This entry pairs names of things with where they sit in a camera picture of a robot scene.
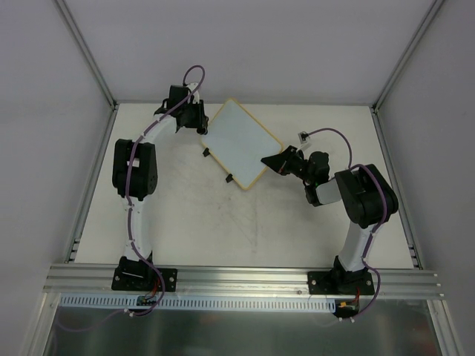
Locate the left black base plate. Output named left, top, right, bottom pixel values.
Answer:
left=111, top=268, right=178, bottom=292

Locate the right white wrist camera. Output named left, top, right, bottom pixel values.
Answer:
left=298, top=131, right=311, bottom=151

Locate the right aluminium frame post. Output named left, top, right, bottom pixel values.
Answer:
left=370, top=0, right=446, bottom=112

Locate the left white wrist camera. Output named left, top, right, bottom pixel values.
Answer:
left=186, top=82, right=201, bottom=104

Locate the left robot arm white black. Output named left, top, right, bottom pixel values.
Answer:
left=112, top=82, right=209, bottom=292

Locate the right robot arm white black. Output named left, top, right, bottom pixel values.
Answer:
left=261, top=146, right=399, bottom=296

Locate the left aluminium frame post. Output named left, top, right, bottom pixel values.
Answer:
left=53, top=0, right=119, bottom=109

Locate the white slotted cable duct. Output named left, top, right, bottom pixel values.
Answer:
left=59, top=294, right=336, bottom=313

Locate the aluminium frame post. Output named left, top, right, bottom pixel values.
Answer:
left=53, top=0, right=119, bottom=109
left=370, top=0, right=446, bottom=112

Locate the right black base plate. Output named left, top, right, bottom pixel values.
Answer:
left=307, top=270, right=375, bottom=296

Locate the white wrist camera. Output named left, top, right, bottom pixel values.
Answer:
left=186, top=82, right=201, bottom=104
left=298, top=131, right=311, bottom=151

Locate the yellow framed whiteboard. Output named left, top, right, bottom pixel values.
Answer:
left=201, top=99, right=284, bottom=191

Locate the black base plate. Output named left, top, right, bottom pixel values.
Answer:
left=307, top=270, right=375, bottom=296
left=111, top=268, right=178, bottom=292

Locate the aluminium mounting rail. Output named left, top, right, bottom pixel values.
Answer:
left=43, top=263, right=445, bottom=300

